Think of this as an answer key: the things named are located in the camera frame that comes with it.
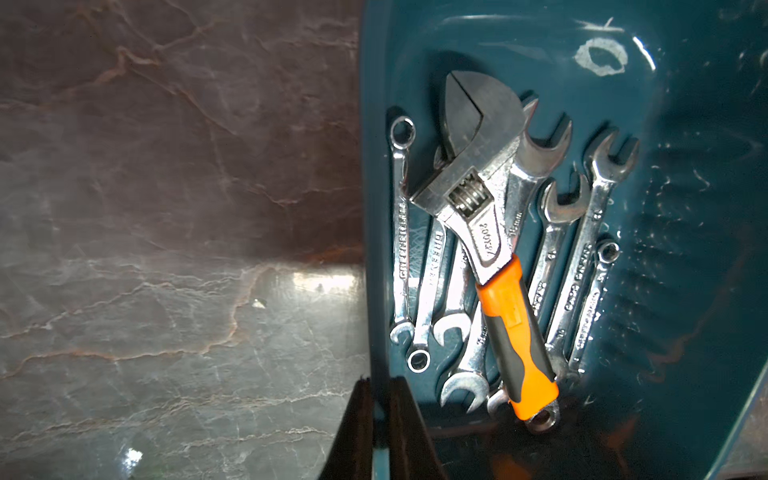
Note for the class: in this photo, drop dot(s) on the large combination wrench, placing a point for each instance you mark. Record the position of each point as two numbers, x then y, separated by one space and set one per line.
503 358

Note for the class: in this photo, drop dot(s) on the small thin combination wrench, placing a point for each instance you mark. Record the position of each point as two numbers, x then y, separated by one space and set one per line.
402 134

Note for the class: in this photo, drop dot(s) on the long combination wrench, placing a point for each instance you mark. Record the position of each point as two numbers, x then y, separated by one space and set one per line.
605 172

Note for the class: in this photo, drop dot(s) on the teal plastic storage tray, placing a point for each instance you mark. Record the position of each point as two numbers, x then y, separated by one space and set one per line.
678 349

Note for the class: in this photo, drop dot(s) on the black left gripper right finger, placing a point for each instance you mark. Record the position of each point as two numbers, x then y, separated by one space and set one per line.
411 451

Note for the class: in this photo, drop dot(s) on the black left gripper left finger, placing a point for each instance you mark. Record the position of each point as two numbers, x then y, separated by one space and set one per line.
350 456

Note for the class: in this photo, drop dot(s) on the medium combination wrench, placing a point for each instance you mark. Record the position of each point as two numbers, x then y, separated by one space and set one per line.
454 314

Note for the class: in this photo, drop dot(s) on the smallest combination wrench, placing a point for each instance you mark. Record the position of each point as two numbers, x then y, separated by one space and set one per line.
608 251

